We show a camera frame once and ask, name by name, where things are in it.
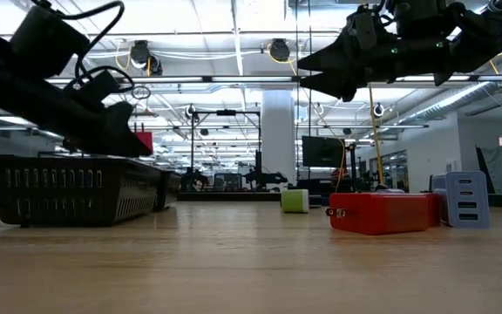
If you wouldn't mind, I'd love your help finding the black perforated plastic basket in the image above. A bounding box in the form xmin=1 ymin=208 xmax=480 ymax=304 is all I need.
xmin=0 ymin=154 xmax=161 ymax=228
xmin=153 ymin=168 xmax=183 ymax=213

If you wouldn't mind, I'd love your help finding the black ceiling cord reel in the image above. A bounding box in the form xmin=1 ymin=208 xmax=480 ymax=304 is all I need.
xmin=129 ymin=39 xmax=164 ymax=76
xmin=269 ymin=38 xmax=291 ymax=63

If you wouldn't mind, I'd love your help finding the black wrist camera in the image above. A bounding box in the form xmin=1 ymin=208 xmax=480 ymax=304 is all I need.
xmin=385 ymin=0 xmax=448 ymax=36
xmin=10 ymin=4 xmax=92 ymax=79

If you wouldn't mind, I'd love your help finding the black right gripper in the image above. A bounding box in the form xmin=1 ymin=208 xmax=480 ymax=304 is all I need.
xmin=296 ymin=3 xmax=455 ymax=103

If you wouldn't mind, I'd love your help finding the yellow cable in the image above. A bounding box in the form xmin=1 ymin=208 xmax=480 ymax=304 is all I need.
xmin=367 ymin=84 xmax=386 ymax=188

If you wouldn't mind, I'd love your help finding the silver ventilation duct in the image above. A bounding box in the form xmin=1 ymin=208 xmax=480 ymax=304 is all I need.
xmin=401 ymin=51 xmax=502 ymax=126

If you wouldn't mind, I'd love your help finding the black aluminium table frame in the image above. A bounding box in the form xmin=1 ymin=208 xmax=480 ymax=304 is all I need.
xmin=0 ymin=190 xmax=502 ymax=209

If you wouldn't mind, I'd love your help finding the black frame stand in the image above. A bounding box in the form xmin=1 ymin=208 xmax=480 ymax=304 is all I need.
xmin=188 ymin=109 xmax=263 ymax=193

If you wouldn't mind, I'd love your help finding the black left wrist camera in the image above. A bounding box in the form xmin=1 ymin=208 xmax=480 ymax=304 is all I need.
xmin=10 ymin=4 xmax=92 ymax=79

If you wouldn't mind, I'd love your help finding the white structural column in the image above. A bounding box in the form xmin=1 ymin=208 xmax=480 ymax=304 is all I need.
xmin=261 ymin=89 xmax=298 ymax=193

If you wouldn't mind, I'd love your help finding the green cube charger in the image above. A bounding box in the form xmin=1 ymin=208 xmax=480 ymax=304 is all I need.
xmin=280 ymin=188 xmax=311 ymax=215

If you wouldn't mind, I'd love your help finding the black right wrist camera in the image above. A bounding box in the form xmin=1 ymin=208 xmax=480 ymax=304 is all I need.
xmin=385 ymin=0 xmax=448 ymax=36

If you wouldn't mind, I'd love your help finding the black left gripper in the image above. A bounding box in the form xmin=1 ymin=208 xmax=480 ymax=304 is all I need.
xmin=0 ymin=68 xmax=154 ymax=159

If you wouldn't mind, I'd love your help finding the black left camera cable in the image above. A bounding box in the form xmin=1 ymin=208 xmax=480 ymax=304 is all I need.
xmin=31 ymin=0 xmax=137 ymax=95

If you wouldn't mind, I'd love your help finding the grey cloth cover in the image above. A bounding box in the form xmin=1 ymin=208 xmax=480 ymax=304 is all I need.
xmin=476 ymin=145 xmax=502 ymax=195

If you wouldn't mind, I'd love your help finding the black monitor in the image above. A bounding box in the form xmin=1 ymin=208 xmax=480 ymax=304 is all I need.
xmin=301 ymin=135 xmax=347 ymax=168

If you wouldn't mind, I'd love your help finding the lavender multiport charger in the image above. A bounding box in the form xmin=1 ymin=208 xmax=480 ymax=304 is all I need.
xmin=433 ymin=170 xmax=492 ymax=229

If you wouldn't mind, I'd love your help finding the red wall plug charger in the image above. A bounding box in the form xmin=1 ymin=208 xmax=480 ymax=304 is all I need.
xmin=325 ymin=193 xmax=431 ymax=236

